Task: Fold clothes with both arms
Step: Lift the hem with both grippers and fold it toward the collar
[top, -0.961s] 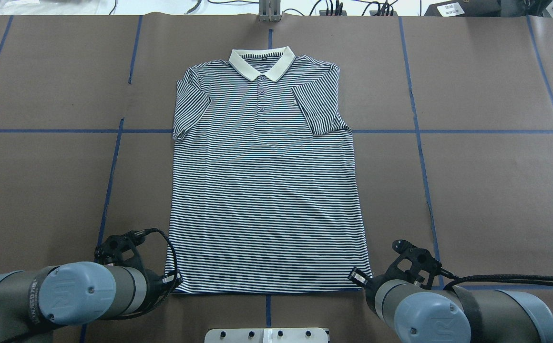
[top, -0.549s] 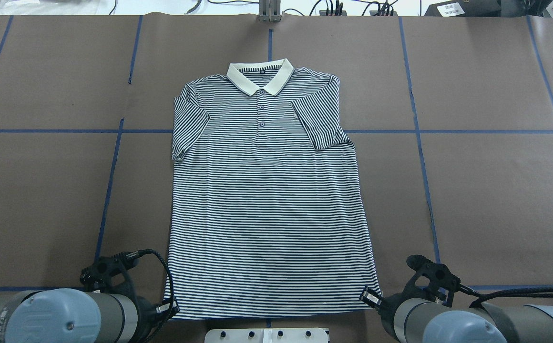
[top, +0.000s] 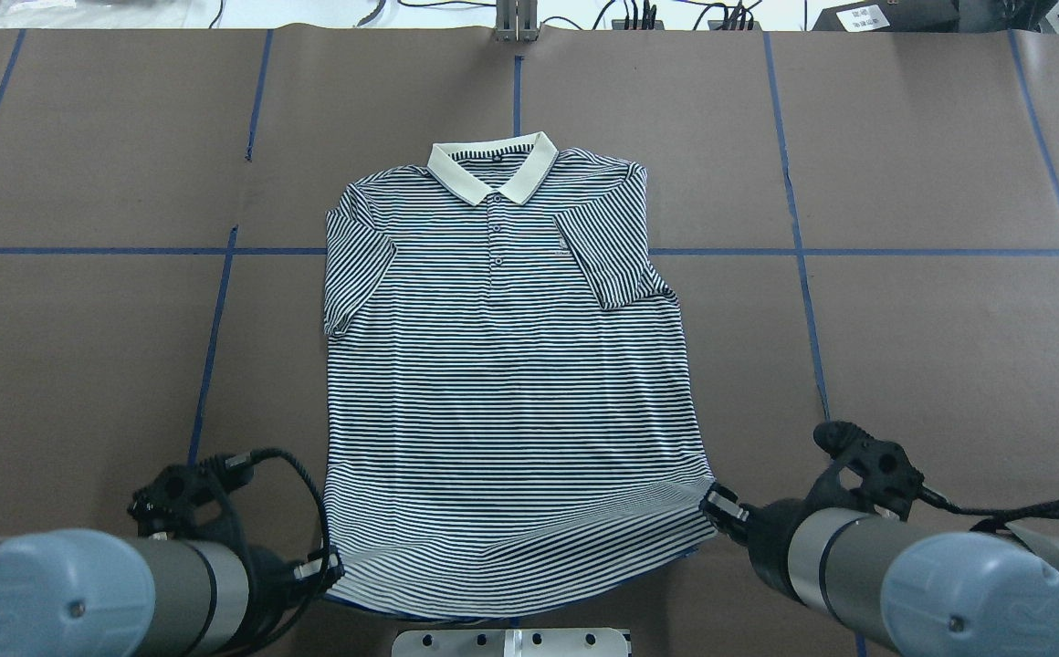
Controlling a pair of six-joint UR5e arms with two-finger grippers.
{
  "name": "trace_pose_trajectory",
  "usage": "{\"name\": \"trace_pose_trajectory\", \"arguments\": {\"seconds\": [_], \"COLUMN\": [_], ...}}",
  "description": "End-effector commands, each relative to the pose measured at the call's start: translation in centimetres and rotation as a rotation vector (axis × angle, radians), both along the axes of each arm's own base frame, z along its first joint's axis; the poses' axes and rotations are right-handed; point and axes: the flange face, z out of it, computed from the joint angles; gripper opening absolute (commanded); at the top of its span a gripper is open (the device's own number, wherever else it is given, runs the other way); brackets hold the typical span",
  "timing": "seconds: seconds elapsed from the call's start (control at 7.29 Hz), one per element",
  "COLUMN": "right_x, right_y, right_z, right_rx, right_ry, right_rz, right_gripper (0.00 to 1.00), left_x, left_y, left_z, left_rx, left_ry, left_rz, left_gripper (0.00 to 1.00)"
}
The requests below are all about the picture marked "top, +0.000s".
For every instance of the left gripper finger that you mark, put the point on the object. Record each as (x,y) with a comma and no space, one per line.
(318,569)

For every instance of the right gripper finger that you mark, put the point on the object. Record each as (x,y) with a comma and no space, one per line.
(723,510)

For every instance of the striped polo shirt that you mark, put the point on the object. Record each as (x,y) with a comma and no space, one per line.
(510,411)

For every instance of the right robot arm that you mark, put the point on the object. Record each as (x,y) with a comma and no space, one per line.
(914,591)

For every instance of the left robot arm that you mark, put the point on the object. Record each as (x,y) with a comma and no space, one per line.
(78,592)

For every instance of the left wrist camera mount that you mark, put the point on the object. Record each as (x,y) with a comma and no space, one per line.
(194,502)

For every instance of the aluminium frame post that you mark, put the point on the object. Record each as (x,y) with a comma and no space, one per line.
(516,21)

